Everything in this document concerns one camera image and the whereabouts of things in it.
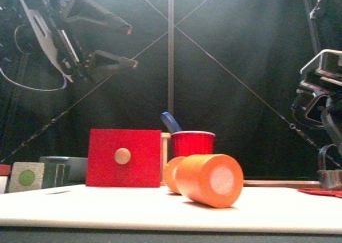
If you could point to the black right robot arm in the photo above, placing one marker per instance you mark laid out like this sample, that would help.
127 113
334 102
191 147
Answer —
328 20

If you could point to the orange salmon sushi roll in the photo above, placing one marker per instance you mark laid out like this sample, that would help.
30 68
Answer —
208 180

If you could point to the cucumber sushi roll toy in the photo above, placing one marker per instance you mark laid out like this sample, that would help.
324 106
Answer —
26 177

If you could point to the red tuna sushi toy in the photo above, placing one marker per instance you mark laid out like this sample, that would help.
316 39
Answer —
2 170

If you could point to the blue plastic spoon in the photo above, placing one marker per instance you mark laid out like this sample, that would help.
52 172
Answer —
169 120

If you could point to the small metal cup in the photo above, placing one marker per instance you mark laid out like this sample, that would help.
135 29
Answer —
330 179

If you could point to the pink plastic tray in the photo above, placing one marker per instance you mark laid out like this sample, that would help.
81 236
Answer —
280 183

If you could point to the red toy spatula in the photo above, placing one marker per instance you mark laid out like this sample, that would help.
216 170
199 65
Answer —
322 192

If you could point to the light wooden box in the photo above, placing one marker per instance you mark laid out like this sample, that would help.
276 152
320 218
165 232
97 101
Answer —
164 153

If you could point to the red plastic cup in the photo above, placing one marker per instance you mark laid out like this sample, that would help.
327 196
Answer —
193 143

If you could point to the red-fronted wooden drawer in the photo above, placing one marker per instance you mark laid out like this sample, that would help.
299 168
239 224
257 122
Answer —
133 167

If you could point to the light blue bowl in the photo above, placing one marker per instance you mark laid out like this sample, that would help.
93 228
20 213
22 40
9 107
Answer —
74 167

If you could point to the orange toy carrot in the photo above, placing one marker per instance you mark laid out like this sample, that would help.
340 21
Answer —
169 173

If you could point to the white cutting board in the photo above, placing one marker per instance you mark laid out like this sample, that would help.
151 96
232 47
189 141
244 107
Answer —
111 210

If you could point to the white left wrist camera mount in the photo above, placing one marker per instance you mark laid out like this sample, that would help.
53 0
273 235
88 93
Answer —
44 37

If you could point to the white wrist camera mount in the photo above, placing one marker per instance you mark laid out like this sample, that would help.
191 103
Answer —
324 55
44 37

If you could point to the grey vertical frame post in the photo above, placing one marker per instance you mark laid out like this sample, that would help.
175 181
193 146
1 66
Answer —
171 53

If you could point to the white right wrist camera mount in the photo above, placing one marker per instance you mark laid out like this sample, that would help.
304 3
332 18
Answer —
324 55

